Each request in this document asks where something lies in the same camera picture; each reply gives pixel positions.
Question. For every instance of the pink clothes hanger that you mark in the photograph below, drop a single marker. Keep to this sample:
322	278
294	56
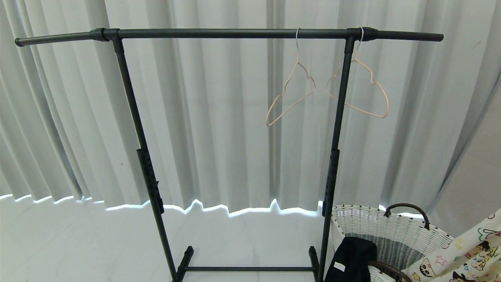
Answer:
297	51
382	93

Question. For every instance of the black garment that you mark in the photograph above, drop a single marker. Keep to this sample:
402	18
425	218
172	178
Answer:
352	258

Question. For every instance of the cream printed garment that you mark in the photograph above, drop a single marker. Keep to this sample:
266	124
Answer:
469	254

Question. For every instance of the black clothes rack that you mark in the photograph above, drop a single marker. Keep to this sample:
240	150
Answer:
235	33

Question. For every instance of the white laundry basket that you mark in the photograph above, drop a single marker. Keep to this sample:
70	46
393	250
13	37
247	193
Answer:
403	231

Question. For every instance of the white curtain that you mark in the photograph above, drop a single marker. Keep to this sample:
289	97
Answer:
215	117

